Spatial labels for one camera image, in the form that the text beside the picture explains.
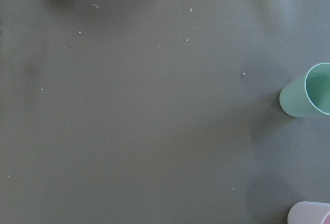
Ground pink cup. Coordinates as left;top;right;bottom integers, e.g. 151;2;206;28
287;201;329;224

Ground mint green cup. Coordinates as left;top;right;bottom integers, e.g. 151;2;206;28
279;62;329;118

